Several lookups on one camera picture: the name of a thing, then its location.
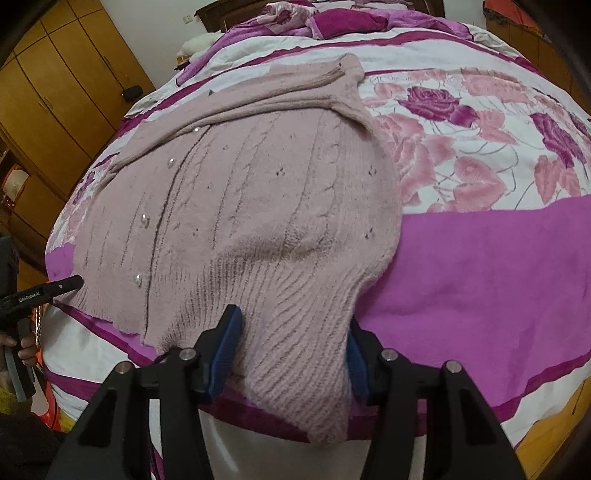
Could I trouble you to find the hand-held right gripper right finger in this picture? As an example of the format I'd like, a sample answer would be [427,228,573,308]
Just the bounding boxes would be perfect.
[346,318,527,480]

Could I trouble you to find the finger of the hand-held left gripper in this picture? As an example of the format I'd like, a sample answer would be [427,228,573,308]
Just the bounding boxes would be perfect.
[46,275,85,302]

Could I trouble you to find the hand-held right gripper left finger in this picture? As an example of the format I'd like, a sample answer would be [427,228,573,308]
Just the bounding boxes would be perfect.
[46,305,244,480]

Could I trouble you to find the pink knitted cardigan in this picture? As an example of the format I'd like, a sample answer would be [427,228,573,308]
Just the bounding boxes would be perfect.
[54,52,404,446]

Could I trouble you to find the person's left hand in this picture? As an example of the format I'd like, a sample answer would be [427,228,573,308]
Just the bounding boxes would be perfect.
[17,332,38,366]

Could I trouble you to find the wooden wardrobe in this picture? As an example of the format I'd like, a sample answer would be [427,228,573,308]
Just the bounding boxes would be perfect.
[0,0,156,274]

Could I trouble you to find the white plush toy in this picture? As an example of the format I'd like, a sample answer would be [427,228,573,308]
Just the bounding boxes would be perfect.
[178,34,219,60]

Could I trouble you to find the dark wooden bed headboard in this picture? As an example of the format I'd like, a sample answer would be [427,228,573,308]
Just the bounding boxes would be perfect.
[195,0,444,33]

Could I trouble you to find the low wooden cabinet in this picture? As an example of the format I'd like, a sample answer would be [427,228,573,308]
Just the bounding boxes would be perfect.
[485,0,591,109]

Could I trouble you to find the floral orange curtain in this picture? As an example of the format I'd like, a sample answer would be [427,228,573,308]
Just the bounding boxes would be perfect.
[482,0,534,25]

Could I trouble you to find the wooden bed side rail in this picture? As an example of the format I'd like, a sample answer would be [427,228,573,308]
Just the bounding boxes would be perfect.
[512,357,591,480]

